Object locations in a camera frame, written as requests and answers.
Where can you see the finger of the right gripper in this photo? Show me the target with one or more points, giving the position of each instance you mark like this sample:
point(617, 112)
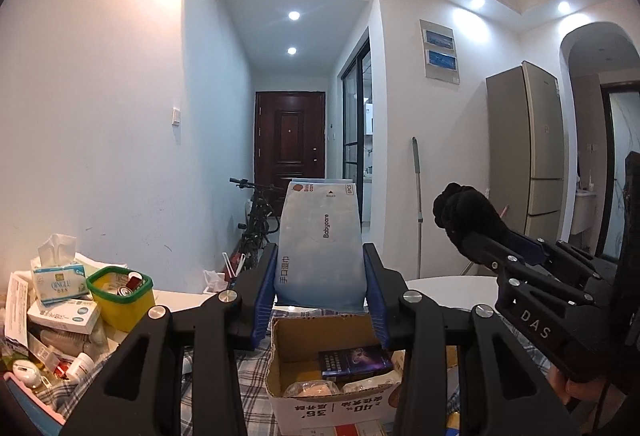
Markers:
point(560, 250)
point(505, 255)

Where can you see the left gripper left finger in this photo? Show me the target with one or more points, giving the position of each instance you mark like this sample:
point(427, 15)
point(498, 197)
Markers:
point(138, 391)

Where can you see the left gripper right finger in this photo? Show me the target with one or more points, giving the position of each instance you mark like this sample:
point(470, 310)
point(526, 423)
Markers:
point(502, 392)

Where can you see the black cloth bundle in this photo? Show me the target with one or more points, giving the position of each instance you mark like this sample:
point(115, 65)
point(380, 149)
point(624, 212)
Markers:
point(461, 210)

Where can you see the blue white wet wipes pack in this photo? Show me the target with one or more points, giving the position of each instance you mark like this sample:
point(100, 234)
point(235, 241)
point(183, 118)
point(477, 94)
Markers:
point(320, 259)

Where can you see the white fuzzy sponge pad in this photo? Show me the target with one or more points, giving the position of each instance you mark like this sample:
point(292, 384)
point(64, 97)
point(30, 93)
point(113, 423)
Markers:
point(388, 379)

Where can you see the person's right hand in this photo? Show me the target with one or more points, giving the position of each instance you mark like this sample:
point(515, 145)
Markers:
point(591, 391)

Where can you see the white bottle with red label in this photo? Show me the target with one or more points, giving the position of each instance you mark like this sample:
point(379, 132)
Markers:
point(80, 368)

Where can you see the blue plaid shirt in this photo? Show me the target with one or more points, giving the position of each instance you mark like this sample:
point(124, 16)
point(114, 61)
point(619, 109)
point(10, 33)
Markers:
point(252, 371)

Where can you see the yellow bin with green rim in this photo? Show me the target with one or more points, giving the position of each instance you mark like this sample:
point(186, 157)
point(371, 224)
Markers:
point(123, 295)

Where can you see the white blue mask box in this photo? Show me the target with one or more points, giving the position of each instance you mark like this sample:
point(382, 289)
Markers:
point(73, 315)

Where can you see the pink framed teal tablet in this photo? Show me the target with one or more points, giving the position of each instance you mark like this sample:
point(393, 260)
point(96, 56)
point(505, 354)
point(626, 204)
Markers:
point(22, 413)

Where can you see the white round bottle cap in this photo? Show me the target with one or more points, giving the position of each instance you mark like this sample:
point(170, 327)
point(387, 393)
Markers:
point(27, 372)

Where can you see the red white box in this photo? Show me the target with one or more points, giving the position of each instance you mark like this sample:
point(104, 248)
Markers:
point(366, 428)

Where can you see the white shopping bag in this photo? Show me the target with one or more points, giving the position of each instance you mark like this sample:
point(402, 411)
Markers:
point(215, 282)

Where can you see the tissue pack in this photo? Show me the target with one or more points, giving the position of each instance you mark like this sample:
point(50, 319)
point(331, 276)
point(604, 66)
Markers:
point(56, 273)

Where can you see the long white medicine box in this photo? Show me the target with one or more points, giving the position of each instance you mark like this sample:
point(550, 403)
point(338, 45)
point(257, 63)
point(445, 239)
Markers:
point(15, 321)

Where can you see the beige refrigerator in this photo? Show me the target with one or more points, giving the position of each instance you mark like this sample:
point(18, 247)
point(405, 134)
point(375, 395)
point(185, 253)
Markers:
point(526, 150)

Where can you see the bagged round bread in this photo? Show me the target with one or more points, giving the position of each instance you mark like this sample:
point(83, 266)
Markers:
point(312, 389)

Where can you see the open cardboard box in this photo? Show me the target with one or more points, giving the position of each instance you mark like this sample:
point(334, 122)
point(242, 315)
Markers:
point(295, 346)

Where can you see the black framed glass door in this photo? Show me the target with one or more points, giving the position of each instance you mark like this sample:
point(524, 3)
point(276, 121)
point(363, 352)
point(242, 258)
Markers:
point(356, 83)

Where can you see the black bicycle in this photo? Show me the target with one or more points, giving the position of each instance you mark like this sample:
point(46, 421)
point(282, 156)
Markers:
point(260, 221)

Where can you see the dark red entrance door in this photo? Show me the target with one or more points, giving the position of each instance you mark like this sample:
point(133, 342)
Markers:
point(290, 140)

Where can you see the wall electrical panel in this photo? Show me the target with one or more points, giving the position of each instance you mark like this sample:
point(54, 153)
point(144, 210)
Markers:
point(440, 52)

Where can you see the white light switch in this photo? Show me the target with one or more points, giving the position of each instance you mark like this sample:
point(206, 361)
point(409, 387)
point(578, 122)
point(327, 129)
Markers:
point(175, 116)

